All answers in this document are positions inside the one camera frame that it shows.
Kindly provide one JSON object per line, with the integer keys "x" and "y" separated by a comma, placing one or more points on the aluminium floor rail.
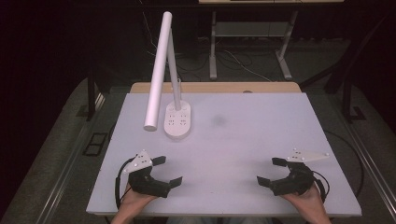
{"x": 67, "y": 174}
{"x": 370, "y": 165}

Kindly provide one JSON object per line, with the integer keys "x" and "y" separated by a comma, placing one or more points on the black metal stand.
{"x": 91, "y": 93}
{"x": 348, "y": 99}

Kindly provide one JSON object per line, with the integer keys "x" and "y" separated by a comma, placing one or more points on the black rectangular floor frame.
{"x": 94, "y": 144}

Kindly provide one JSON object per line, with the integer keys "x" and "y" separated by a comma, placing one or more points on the wooden table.
{"x": 218, "y": 87}

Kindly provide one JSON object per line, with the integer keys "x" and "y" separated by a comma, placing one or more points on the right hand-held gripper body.
{"x": 295, "y": 183}

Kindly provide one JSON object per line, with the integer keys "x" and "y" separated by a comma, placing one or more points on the grey metal desk frame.
{"x": 213, "y": 56}

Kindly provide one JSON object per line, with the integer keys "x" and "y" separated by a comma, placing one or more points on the white desk lamp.
{"x": 157, "y": 68}

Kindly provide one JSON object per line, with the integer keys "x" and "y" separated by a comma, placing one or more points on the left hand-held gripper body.
{"x": 146, "y": 183}

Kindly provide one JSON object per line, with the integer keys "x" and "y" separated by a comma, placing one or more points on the person's right hand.
{"x": 308, "y": 200}

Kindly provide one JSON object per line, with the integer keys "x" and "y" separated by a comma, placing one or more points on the person's left hand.
{"x": 134, "y": 200}

